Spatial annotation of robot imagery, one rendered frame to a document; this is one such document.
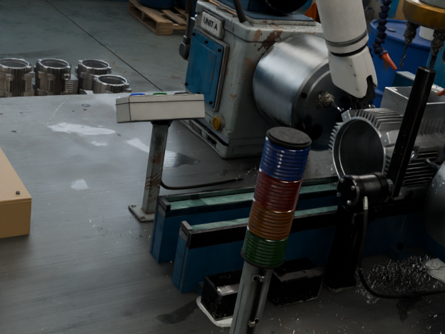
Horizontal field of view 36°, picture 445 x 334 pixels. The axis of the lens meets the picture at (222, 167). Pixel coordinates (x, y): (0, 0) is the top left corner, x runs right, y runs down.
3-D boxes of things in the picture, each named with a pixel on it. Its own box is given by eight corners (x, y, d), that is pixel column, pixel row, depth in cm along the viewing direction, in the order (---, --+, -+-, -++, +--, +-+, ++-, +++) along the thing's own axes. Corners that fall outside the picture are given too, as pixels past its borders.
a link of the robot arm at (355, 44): (314, 34, 136) (317, 47, 137) (341, 48, 129) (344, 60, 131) (346, 14, 138) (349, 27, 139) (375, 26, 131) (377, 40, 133)
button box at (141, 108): (190, 119, 147) (188, 95, 147) (206, 118, 141) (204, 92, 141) (116, 123, 138) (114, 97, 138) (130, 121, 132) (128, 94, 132)
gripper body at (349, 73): (316, 41, 137) (327, 86, 144) (348, 57, 130) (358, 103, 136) (345, 24, 139) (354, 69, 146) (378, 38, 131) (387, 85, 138)
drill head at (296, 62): (289, 102, 198) (308, 18, 188) (372, 155, 170) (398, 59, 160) (216, 105, 185) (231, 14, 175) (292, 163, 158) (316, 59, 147)
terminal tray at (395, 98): (414, 115, 154) (423, 85, 151) (449, 134, 146) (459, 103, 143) (375, 118, 147) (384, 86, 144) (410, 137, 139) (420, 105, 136)
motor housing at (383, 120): (384, 167, 163) (405, 93, 155) (442, 205, 149) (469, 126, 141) (319, 175, 153) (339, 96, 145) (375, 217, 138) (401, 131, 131)
